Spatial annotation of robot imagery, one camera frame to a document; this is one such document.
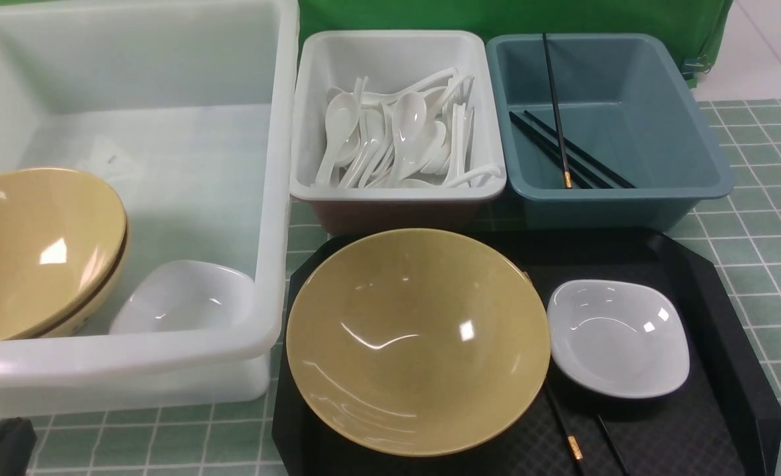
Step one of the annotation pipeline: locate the green checked tablecloth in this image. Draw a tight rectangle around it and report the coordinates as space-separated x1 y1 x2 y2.
29 99 781 475

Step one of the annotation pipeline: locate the white square side dish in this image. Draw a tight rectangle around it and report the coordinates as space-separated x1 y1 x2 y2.
546 278 690 400

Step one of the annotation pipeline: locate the teal chopstick bin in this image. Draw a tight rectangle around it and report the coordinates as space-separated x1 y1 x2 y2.
485 34 735 231

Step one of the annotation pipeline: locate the plain black chopstick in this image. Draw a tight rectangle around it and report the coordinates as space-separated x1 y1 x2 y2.
595 414 631 476

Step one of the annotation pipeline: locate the white spoon left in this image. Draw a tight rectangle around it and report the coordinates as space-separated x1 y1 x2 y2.
315 93 360 187

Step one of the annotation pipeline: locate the white spoon front handle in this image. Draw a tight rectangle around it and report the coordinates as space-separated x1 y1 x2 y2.
441 165 504 188

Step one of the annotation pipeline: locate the white spoon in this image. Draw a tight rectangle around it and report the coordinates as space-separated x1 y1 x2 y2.
402 120 446 179
315 93 360 187
385 91 428 188

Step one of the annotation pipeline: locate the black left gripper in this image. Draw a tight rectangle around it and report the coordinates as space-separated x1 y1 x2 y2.
0 418 38 475

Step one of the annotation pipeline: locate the white spoon right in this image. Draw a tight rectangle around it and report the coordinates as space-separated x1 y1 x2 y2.
402 120 446 179

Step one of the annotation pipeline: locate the green cloth backdrop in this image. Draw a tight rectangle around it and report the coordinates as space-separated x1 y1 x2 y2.
298 1 732 88

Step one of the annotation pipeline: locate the black chopstick in bin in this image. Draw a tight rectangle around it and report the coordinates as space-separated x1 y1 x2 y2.
509 112 609 189
523 110 635 188

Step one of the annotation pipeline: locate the white spoon bin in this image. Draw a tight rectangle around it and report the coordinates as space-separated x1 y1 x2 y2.
290 30 507 235

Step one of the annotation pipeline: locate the upright black chopstick gold tip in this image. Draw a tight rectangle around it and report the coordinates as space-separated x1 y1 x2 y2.
542 32 573 189

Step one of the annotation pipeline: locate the large translucent white tub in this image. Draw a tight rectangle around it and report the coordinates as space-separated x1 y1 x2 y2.
0 1 299 418

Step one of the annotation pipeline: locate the tan noodle bowl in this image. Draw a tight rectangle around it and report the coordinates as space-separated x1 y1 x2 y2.
284 229 551 457

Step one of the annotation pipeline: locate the white spoon centre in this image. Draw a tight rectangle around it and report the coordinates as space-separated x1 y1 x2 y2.
385 91 428 188

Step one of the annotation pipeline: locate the white dish in tub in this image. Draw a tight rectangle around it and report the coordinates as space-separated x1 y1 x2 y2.
108 260 255 335

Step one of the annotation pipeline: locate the black chopstick gold band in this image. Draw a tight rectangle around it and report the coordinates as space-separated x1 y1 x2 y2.
542 382 586 475

